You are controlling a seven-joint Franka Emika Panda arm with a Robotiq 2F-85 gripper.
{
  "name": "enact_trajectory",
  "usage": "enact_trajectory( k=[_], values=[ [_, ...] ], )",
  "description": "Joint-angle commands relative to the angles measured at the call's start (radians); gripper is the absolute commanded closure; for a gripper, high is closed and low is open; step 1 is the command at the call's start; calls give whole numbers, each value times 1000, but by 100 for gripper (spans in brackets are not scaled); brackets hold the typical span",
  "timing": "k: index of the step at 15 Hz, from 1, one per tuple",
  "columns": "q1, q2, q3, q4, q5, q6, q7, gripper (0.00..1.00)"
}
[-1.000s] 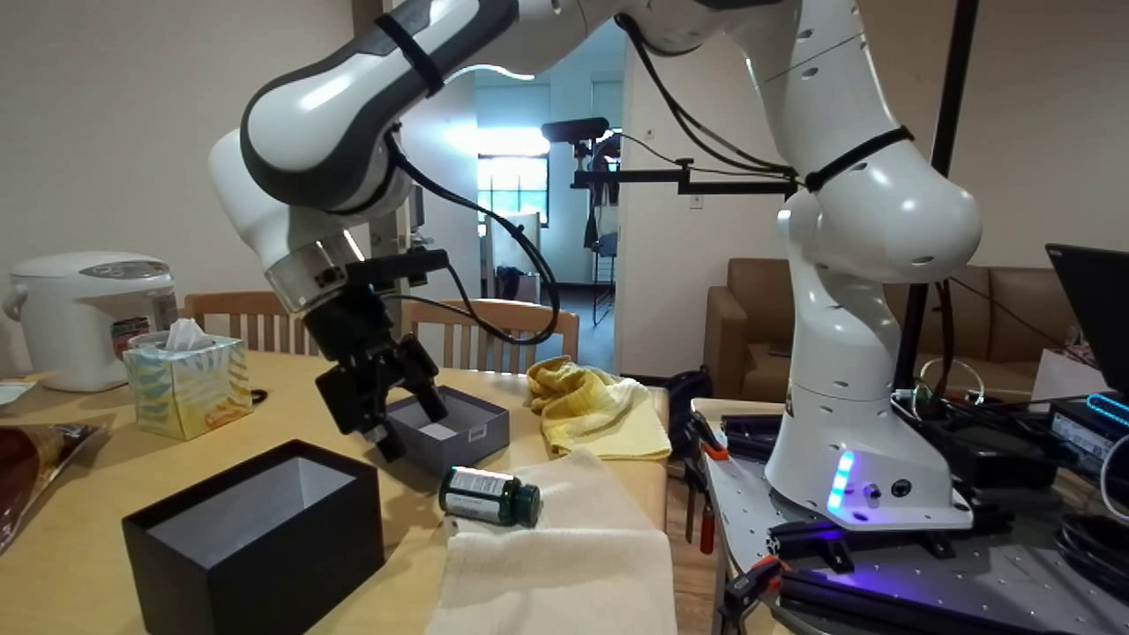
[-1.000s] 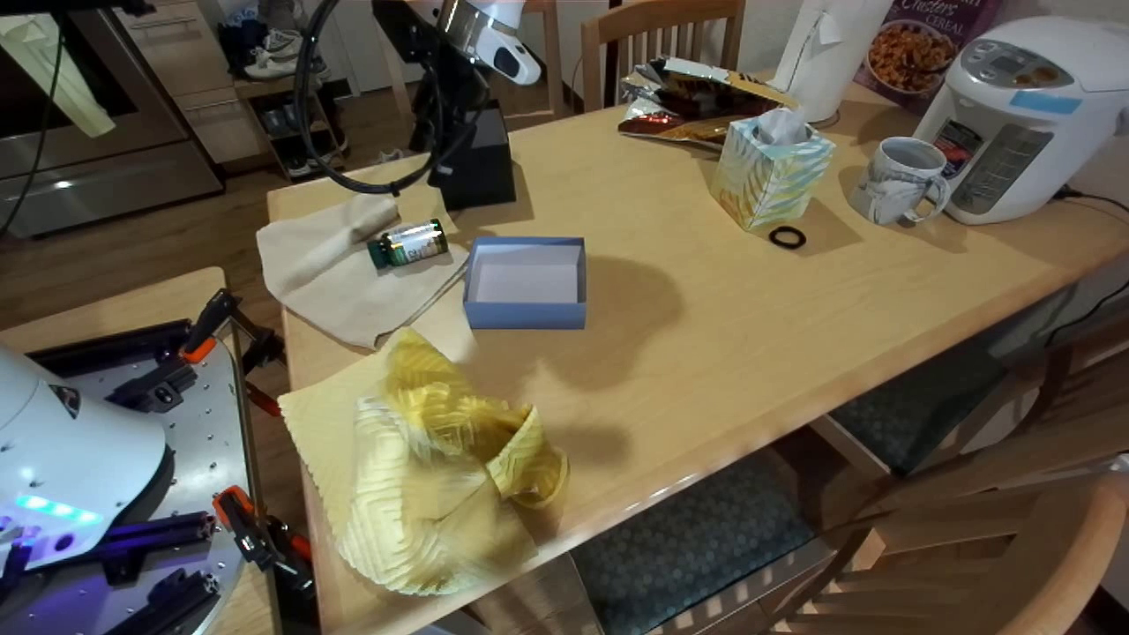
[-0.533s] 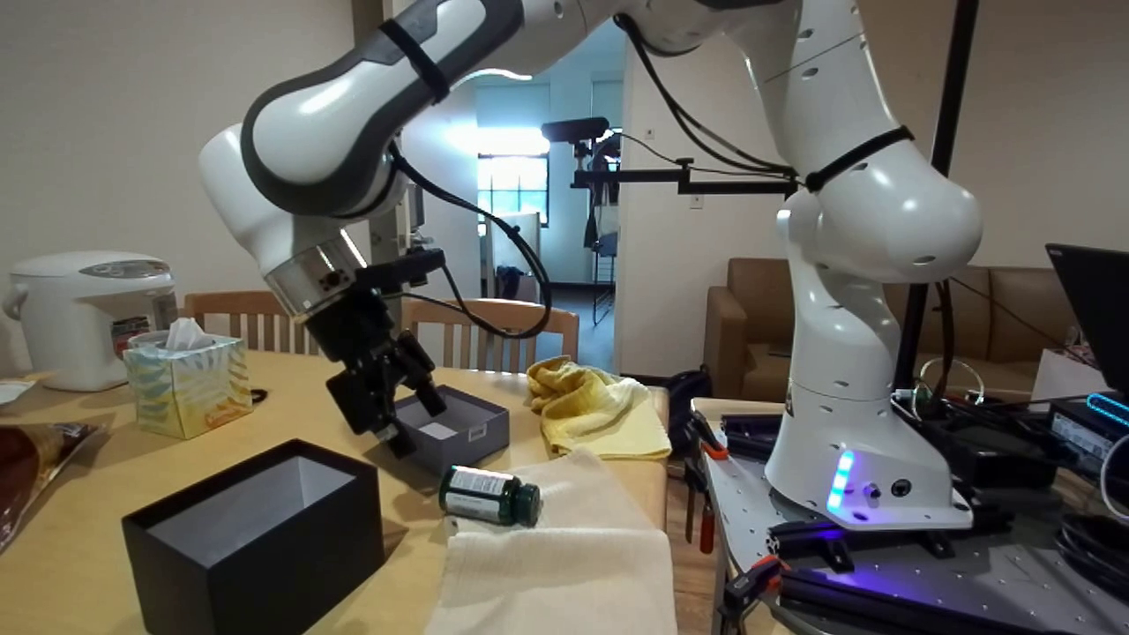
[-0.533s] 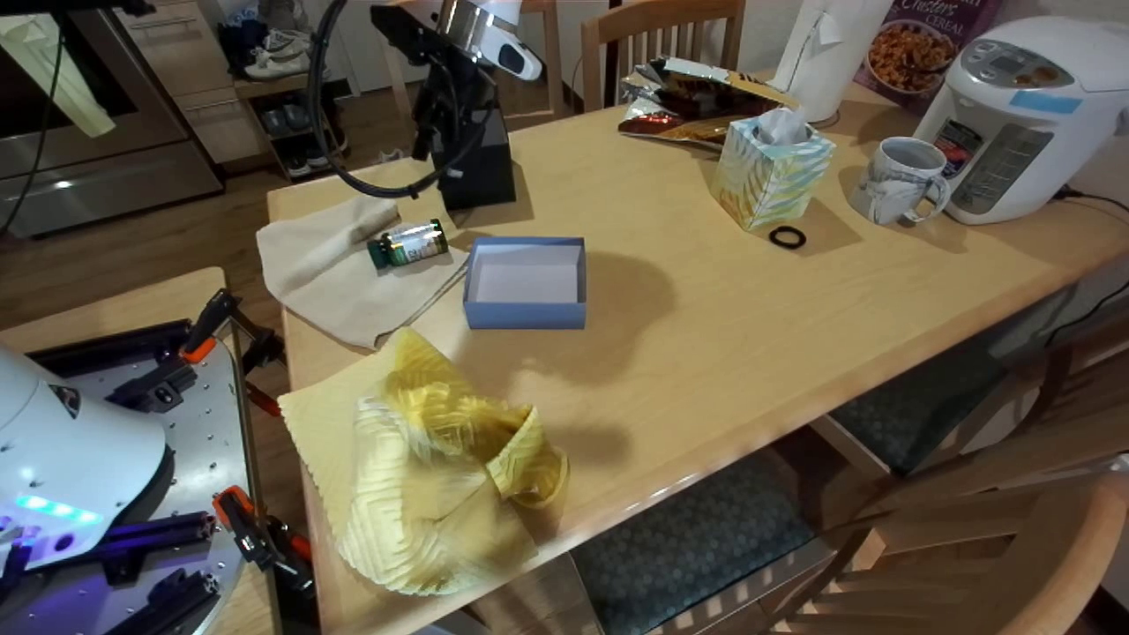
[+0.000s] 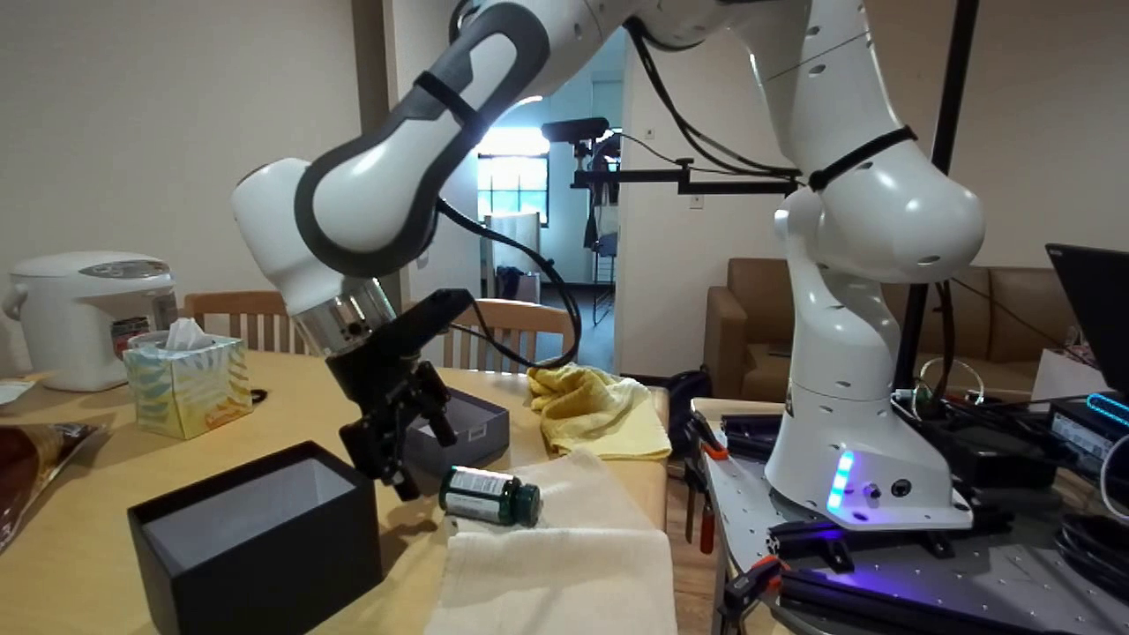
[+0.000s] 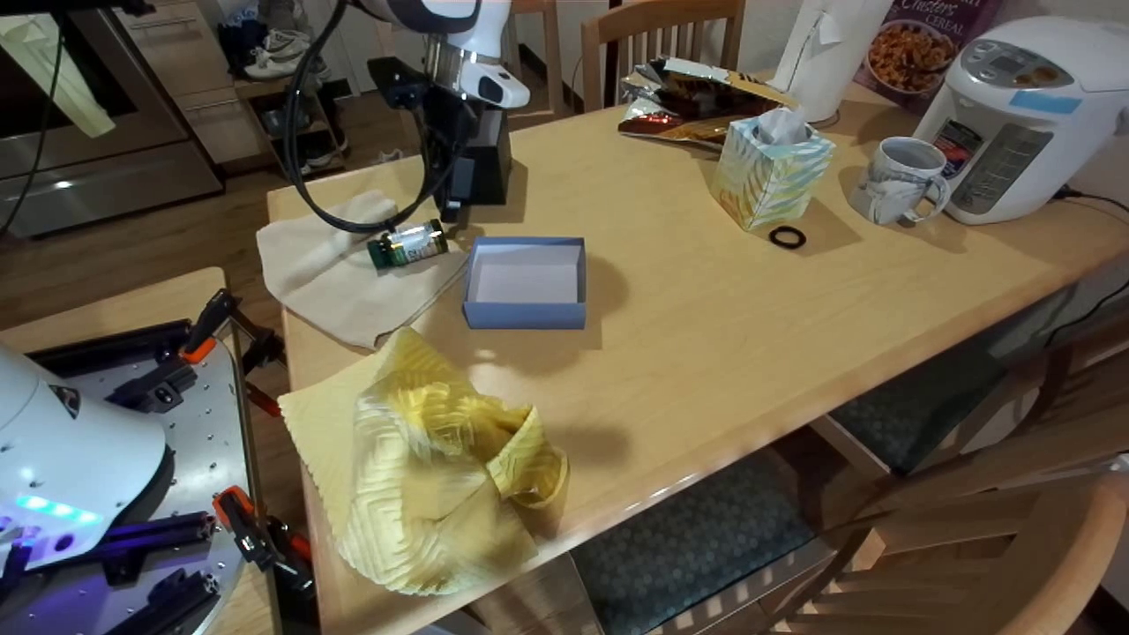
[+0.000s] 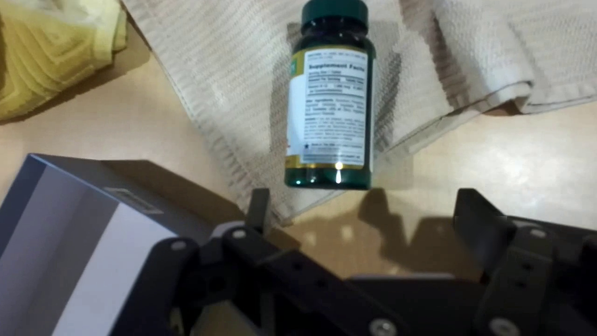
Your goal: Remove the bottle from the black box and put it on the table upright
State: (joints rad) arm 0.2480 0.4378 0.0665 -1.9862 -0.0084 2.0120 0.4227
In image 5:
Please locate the brown sofa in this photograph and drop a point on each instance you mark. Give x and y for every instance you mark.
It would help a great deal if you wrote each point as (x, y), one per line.
(752, 328)

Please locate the brown tray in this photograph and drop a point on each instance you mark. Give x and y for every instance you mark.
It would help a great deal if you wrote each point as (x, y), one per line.
(24, 470)

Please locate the white cloth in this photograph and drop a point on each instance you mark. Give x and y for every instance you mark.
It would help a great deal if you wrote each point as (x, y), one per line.
(552, 577)

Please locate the wooden chair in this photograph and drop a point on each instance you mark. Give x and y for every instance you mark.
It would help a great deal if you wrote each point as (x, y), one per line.
(530, 315)
(234, 304)

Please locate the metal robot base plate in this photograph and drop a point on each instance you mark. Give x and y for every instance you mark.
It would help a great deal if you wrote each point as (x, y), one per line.
(940, 577)

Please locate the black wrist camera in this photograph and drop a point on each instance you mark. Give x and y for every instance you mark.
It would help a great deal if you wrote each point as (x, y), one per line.
(431, 315)

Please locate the white paper sheet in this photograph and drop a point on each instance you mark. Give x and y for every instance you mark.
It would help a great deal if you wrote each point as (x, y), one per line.
(15, 389)

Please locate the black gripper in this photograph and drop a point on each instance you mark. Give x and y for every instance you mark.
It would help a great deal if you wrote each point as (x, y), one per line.
(376, 389)

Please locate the black camera on mount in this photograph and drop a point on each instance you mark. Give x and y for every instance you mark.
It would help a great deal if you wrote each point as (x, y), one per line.
(577, 128)

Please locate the black open box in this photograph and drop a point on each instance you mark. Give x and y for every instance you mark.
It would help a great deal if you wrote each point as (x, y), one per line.
(259, 577)

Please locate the black monitor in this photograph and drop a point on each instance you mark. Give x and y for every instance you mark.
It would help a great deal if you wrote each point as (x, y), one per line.
(1099, 304)

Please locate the white electric water boiler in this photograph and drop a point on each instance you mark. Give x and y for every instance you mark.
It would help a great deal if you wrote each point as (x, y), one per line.
(72, 317)

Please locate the blue-lit control device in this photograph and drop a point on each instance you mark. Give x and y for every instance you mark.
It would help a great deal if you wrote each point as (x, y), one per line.
(1089, 435)

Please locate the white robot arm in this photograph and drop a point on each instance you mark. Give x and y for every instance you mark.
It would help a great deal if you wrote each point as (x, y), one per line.
(871, 211)

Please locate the white cardboard box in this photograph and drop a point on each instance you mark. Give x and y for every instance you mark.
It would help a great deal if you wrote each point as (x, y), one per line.
(1063, 378)

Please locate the green tissue box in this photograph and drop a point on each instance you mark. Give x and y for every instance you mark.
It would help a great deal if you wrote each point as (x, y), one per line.
(188, 389)

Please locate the black horizontal mount bar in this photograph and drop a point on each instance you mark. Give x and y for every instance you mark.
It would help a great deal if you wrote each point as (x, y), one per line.
(730, 185)

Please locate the green-capped bottle with white label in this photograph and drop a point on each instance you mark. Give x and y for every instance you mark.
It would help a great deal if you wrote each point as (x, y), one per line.
(483, 494)

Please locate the black electronics box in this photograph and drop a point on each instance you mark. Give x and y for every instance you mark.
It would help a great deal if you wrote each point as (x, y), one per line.
(999, 451)

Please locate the yellow cloth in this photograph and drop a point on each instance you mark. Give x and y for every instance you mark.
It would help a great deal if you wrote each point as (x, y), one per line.
(588, 409)

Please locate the black vertical pole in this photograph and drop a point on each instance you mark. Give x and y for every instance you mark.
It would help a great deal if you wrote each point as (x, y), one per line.
(954, 70)

